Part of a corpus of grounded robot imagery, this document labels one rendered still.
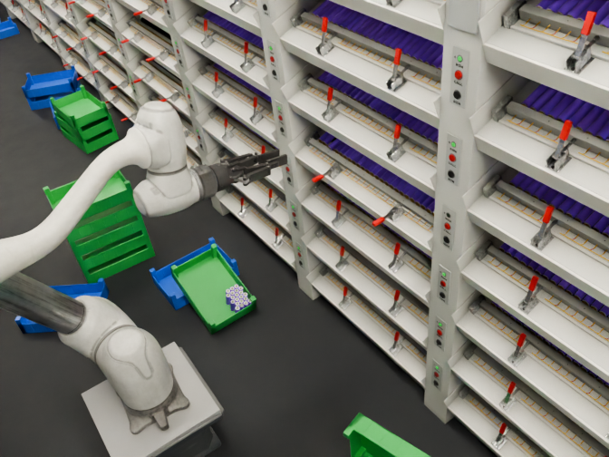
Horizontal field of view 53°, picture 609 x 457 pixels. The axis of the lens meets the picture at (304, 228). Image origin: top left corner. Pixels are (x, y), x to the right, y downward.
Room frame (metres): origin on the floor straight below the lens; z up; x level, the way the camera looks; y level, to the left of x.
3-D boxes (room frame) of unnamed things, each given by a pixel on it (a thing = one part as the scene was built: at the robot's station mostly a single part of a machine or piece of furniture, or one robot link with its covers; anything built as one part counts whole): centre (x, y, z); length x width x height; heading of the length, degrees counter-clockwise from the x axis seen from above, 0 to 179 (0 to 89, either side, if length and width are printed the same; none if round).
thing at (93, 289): (1.74, 0.99, 0.04); 0.30 x 0.20 x 0.08; 85
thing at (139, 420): (1.09, 0.51, 0.26); 0.22 x 0.18 x 0.06; 25
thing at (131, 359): (1.11, 0.53, 0.40); 0.18 x 0.16 x 0.22; 39
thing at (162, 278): (1.83, 0.47, 0.04); 0.30 x 0.20 x 0.08; 122
